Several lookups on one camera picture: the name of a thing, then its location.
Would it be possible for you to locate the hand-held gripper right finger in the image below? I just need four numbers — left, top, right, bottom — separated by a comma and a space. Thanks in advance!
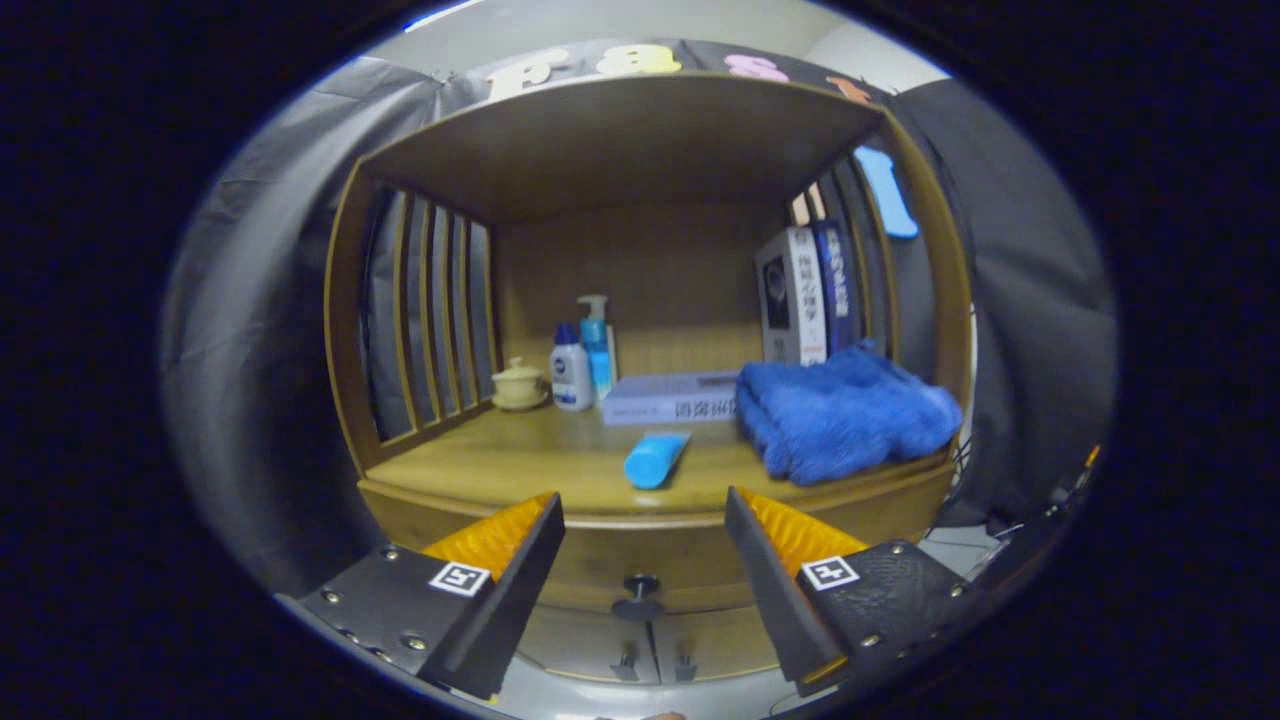
724, 486, 993, 699

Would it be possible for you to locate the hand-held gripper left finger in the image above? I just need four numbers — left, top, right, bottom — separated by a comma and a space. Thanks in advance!
296, 490, 566, 701

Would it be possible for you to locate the black drawer knob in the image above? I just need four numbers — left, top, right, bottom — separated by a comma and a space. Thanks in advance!
612, 573, 666, 623

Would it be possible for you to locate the wooden drawer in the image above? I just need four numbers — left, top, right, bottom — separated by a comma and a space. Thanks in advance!
358, 480, 956, 613

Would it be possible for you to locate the blue and white tube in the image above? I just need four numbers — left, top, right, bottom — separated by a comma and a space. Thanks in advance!
623, 430, 694, 491

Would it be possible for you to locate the wooden cabinet door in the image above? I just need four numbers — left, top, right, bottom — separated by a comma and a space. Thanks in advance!
650, 605, 781, 683
515, 605, 661, 686

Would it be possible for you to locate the wooden countertop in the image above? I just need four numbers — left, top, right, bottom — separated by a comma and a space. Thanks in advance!
362, 400, 951, 516

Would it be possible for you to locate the wooden cabinet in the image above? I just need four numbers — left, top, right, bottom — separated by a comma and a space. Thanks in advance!
322, 70, 976, 686

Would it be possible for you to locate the blue towel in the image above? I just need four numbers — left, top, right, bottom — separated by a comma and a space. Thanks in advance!
735, 340, 964, 488

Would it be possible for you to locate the beige lidded teacup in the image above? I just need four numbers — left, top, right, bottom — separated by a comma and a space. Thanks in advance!
490, 357, 549, 411

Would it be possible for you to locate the pale grey book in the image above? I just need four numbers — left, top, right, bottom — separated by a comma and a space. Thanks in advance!
601, 370, 746, 426

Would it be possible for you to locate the white bottle with blue cap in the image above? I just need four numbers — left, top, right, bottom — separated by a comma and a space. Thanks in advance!
549, 322, 595, 412

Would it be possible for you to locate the blue pump bottle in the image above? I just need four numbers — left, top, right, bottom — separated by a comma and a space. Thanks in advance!
577, 294, 618, 401

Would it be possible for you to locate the white and grey book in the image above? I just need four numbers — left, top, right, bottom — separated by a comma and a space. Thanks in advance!
755, 227, 829, 366

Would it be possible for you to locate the dark blue book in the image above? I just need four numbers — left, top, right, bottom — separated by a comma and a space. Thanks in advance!
812, 220, 859, 356

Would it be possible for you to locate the black device with orange tip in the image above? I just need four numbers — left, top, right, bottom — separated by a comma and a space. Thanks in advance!
1045, 443, 1103, 521

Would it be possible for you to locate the black backdrop cloth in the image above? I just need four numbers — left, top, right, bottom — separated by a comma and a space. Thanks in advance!
160, 38, 1116, 601

